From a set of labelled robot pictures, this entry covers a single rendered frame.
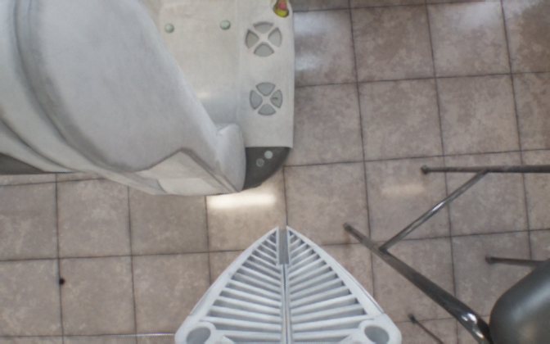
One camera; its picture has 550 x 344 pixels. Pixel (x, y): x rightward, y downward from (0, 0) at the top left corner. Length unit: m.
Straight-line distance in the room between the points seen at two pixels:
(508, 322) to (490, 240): 0.84
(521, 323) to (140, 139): 0.48
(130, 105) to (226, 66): 0.50
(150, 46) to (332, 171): 0.78
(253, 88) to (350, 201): 0.59
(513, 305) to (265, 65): 0.62
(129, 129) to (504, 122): 1.30
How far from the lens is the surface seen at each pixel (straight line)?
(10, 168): 0.25
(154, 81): 0.24
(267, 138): 0.66
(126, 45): 0.22
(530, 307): 0.44
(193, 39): 0.75
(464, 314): 0.49
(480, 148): 1.22
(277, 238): 0.16
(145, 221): 1.06
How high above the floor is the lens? 0.88
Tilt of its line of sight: 87 degrees down
